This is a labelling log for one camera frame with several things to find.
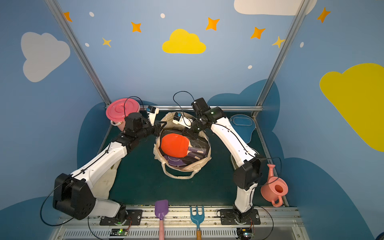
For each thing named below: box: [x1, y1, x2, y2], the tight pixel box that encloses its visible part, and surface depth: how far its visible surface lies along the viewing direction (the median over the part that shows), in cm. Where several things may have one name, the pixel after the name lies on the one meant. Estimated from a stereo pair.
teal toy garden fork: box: [190, 205, 205, 240], surface depth 75 cm
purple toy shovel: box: [155, 199, 169, 240], surface depth 77 cm
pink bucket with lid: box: [105, 98, 141, 131], surface depth 100 cm
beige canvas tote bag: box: [154, 111, 212, 180], surface depth 74 cm
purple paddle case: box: [162, 152, 201, 167], surface depth 85 cm
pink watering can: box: [260, 163, 289, 207], surface depth 75 cm
